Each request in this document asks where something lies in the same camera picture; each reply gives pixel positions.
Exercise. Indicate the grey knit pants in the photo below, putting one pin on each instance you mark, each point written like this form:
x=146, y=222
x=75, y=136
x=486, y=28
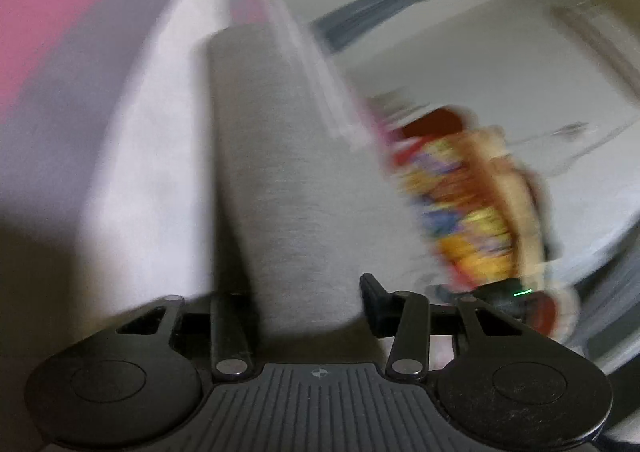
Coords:
x=290, y=207

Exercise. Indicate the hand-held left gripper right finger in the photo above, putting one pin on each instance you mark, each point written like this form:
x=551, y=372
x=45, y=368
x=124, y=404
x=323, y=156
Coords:
x=374, y=304

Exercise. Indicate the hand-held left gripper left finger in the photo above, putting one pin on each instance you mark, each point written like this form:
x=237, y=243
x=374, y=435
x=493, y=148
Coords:
x=227, y=327

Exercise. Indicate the striped purple pink bedsheet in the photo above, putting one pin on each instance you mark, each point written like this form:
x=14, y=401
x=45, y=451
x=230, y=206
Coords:
x=75, y=82

